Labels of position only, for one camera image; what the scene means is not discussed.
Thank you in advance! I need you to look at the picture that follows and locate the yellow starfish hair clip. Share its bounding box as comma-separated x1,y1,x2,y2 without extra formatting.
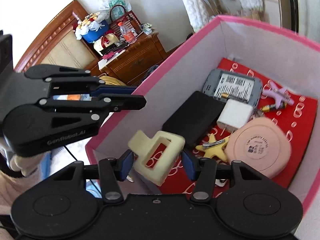
196,134,229,163

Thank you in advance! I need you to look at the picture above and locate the cream claw hair clip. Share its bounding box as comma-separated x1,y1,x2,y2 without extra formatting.
128,130,185,186

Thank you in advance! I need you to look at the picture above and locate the black power bank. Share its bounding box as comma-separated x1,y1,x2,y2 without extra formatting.
162,91,225,147

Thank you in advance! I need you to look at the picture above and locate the white charger plug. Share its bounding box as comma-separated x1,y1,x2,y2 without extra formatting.
216,99,254,133

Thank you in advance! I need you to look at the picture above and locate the pink round compact case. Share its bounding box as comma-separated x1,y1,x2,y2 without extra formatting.
225,117,291,178

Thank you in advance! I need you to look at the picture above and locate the grey wifi router device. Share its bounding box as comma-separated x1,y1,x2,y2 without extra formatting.
202,69,263,108

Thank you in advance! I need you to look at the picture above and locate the small battery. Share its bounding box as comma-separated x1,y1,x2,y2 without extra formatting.
260,102,287,113

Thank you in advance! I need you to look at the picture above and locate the pink cardboard storage box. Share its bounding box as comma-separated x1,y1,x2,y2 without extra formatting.
85,15,320,208

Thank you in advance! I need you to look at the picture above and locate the purple starfish hair clip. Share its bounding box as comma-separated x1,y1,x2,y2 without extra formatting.
262,81,294,109

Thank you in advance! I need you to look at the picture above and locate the person right hand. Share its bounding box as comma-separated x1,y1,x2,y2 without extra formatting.
3,151,45,177

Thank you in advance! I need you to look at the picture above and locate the brown wooden dresser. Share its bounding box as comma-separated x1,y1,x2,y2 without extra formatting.
13,0,168,87

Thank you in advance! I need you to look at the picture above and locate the blue container with clutter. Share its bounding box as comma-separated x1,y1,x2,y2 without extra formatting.
74,11,110,43

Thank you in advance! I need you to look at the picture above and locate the red patterned box liner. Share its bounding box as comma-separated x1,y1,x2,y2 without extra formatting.
158,58,318,196

